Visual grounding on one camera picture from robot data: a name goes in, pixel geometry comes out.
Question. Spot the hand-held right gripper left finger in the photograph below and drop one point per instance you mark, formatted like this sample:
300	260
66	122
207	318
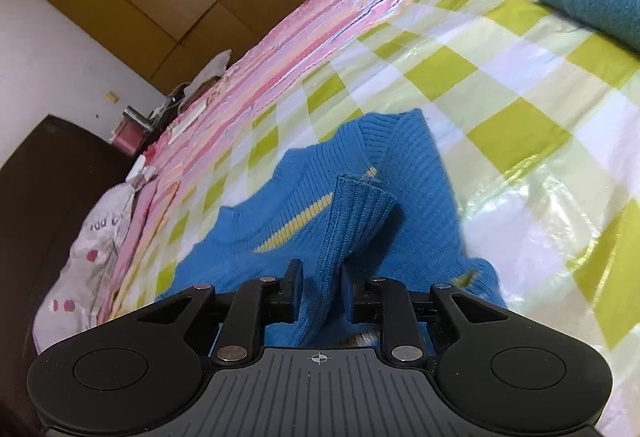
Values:
293	289

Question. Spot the small white cloth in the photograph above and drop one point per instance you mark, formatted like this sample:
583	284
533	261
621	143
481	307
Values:
144	168

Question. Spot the green white checkered sheet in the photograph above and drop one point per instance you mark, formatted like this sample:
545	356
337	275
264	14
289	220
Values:
500	67

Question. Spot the metal thermos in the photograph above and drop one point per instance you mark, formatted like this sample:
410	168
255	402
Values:
137	117

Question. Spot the dark brown headboard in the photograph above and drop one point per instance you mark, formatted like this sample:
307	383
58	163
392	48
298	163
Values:
45	177

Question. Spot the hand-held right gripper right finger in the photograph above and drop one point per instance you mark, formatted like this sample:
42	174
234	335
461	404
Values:
350	292

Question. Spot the pink striped blanket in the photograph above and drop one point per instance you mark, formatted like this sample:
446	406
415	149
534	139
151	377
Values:
310	27

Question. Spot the white pillow with pink dots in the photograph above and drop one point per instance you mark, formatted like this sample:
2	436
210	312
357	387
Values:
85	257

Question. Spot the pink storage box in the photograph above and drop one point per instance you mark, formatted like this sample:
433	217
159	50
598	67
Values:
126	137

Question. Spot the blue knit sweater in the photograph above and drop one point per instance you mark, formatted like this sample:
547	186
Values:
400	167

